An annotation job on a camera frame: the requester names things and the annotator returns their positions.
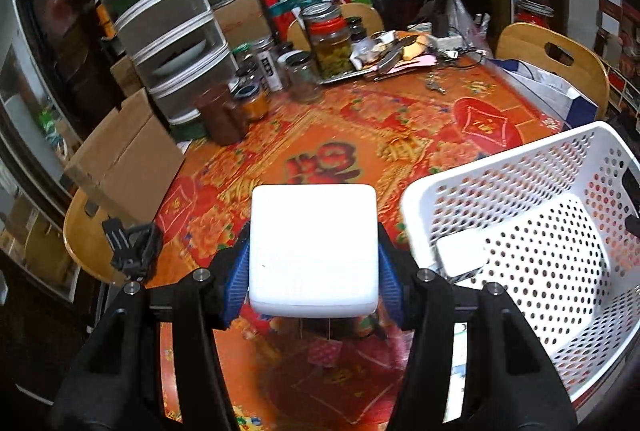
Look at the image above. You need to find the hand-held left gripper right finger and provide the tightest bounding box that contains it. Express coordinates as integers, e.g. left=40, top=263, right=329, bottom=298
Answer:
left=377, top=221, right=581, bottom=431

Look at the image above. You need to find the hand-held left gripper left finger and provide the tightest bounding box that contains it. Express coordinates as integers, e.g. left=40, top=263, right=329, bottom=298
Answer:
left=50, top=221, right=251, bottom=431

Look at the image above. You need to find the white square box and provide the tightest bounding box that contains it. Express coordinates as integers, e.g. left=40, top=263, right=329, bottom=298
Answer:
left=250, top=184, right=378, bottom=319

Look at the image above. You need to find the red patterned card box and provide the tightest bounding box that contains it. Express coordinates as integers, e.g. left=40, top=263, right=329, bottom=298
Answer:
left=306, top=338, right=345, bottom=369

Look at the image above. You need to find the white perforated plastic basket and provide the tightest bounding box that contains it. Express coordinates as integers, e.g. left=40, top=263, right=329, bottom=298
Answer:
left=400, top=121, right=640, bottom=412

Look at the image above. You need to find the open cardboard box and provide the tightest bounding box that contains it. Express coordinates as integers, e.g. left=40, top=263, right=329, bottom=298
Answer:
left=62, top=86, right=187, bottom=227

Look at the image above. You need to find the brown ceramic mug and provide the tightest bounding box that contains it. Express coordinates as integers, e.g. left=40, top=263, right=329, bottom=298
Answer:
left=192, top=84, right=248, bottom=146

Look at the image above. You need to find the wooden chair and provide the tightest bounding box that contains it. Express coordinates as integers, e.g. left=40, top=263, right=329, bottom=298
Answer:
left=63, top=188, right=166, bottom=287
left=495, top=22, right=611, bottom=122
left=287, top=2, right=385, bottom=52

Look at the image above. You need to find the orange preserve jar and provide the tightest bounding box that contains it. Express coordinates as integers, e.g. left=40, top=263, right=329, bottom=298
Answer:
left=234, top=84, right=271, bottom=122

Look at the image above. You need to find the empty glass jar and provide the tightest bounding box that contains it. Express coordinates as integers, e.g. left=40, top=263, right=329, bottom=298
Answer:
left=284, top=52, right=323, bottom=104

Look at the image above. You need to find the white bottle black label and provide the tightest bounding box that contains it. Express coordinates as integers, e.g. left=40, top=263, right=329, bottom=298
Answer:
left=252, top=36, right=283, bottom=93

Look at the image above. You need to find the metal tray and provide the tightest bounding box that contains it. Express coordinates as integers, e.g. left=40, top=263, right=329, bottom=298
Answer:
left=320, top=31, right=441, bottom=84

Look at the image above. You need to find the large pickle jar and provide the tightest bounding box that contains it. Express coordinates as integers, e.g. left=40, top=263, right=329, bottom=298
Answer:
left=300, top=2, right=357, bottom=79

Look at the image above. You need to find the white plastic bag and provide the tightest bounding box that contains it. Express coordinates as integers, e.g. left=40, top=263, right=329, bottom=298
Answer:
left=487, top=58, right=598, bottom=132

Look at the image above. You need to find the small dark-lid jar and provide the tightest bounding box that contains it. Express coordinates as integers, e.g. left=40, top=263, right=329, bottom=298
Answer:
left=345, top=16, right=368, bottom=42

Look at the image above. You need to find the brown cardboard carton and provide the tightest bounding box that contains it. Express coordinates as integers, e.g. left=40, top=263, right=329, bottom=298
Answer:
left=212, top=0, right=271, bottom=47

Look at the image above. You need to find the orange box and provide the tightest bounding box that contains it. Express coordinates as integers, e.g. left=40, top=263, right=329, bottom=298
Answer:
left=97, top=6, right=118, bottom=42

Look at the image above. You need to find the glass jar red band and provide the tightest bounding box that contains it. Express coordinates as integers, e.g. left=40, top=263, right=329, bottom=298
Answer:
left=515, top=0, right=556, bottom=29

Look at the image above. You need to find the black clamp mount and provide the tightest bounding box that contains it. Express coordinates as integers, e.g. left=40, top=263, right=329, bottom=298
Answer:
left=101, top=218, right=163, bottom=284

